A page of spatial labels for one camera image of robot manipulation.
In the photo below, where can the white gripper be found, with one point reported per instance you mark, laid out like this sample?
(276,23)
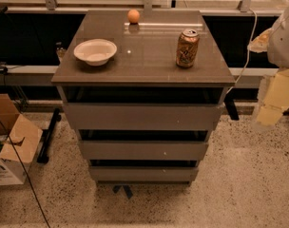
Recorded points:
(283,43)

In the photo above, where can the grey bottom drawer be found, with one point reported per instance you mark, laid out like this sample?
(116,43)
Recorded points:
(143,174)

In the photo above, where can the grey drawer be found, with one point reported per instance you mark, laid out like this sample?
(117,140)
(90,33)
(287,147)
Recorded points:
(143,174)
(141,116)
(143,151)

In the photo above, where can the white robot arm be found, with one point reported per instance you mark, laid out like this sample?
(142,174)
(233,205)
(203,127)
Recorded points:
(275,42)

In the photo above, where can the grey drawer cabinet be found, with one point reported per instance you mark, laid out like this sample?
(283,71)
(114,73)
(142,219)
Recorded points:
(143,71)

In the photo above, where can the grey middle drawer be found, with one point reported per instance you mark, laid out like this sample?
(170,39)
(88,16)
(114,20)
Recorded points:
(143,151)

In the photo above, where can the grey top drawer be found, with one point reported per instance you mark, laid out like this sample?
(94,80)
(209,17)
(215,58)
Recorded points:
(141,116)

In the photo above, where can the open cardboard box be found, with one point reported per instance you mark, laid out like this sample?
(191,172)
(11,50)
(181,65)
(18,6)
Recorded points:
(19,139)

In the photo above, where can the black stand leg right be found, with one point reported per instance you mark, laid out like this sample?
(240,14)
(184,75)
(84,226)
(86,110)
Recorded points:
(231,108)

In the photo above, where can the black stand leg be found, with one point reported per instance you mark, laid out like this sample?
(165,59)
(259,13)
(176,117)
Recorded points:
(47,134)
(231,108)

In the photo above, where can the golden soda can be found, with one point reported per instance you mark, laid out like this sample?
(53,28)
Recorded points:
(187,47)

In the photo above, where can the orange ball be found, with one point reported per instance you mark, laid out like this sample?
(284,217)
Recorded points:
(133,16)

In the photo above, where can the white bowl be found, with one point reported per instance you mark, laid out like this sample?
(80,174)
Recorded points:
(95,52)

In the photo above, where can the black stand leg left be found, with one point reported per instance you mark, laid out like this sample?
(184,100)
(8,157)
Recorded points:
(47,134)

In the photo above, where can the metal window frame rail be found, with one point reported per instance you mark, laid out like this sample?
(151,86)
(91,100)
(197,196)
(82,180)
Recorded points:
(144,3)

